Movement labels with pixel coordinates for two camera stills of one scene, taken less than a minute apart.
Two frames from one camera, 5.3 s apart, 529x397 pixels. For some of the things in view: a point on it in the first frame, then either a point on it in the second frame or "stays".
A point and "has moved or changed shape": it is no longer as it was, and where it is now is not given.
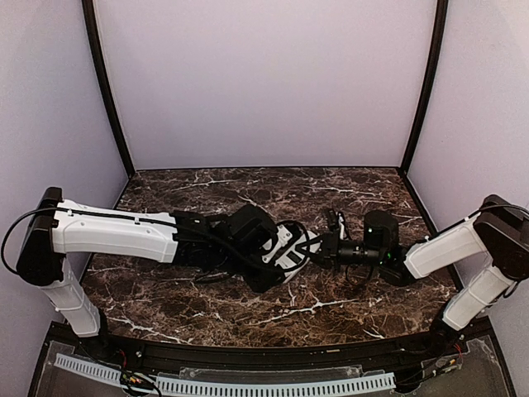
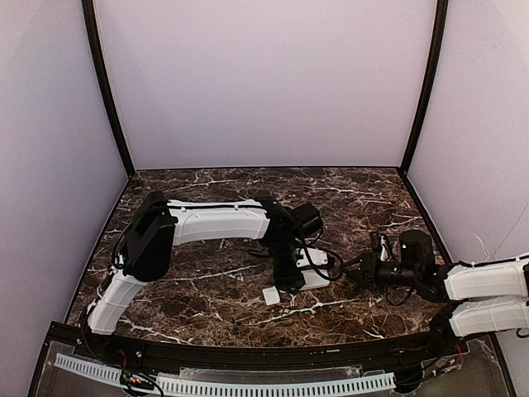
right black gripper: x=334 y=246 → x=368 y=270
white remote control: x=297 y=255 has moved or changed shape
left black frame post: x=90 y=21 stays
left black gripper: x=259 y=279 → x=288 y=279
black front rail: x=169 y=355 stays
